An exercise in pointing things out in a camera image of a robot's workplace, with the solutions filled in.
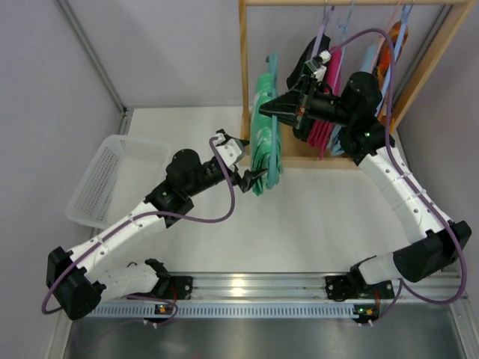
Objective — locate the light blue trousers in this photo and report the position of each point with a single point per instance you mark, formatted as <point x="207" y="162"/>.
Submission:
<point x="367" y="66"/>

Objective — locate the pink trousers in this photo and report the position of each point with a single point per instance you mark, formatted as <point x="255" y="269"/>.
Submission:
<point x="320" y="132"/>

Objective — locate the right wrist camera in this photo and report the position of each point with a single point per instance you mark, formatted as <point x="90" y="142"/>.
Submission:
<point x="316" y="66"/>

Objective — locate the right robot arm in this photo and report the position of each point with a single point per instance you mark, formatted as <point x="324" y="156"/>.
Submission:
<point x="435" y="240"/>

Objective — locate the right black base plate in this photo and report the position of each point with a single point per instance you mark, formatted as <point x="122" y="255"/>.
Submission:
<point x="351" y="286"/>

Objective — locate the aluminium mounting rail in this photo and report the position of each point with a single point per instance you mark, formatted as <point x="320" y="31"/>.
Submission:
<point x="437" y="287"/>

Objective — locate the teal hanger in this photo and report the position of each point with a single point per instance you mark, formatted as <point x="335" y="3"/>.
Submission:
<point x="275" y="155"/>

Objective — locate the grey slotted cable duct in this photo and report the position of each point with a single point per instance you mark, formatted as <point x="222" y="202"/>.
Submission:
<point x="191" y="310"/>

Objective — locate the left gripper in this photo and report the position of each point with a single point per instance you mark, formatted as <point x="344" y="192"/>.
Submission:
<point x="235" y="173"/>

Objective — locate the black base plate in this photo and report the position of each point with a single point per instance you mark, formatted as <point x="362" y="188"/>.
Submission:
<point x="176" y="287"/>
<point x="351" y="286"/>

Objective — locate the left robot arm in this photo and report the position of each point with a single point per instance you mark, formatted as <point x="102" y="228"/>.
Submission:
<point x="81" y="278"/>

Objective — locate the orange patterned trousers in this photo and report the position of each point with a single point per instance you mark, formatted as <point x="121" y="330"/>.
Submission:
<point x="381" y="112"/>

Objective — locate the white plastic basket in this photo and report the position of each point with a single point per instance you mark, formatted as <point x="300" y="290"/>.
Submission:
<point x="123" y="171"/>

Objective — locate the lilac hanger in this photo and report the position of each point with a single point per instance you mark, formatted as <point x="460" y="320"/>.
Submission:
<point x="327" y="12"/>

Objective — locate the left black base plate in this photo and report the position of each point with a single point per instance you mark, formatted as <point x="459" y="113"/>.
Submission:
<point x="176" y="287"/>

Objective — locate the green trousers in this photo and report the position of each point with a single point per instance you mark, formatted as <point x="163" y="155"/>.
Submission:
<point x="261" y="137"/>

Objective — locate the wooden clothes rack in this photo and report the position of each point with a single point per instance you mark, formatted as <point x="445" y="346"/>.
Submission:
<point x="299" y="155"/>

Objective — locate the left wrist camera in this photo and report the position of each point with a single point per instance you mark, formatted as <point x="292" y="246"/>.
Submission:
<point x="226" y="149"/>

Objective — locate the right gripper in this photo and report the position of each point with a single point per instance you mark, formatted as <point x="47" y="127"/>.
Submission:
<point x="301" y="112"/>

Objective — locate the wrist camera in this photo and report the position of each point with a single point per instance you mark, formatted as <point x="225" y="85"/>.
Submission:
<point x="226" y="149"/>
<point x="316" y="66"/>

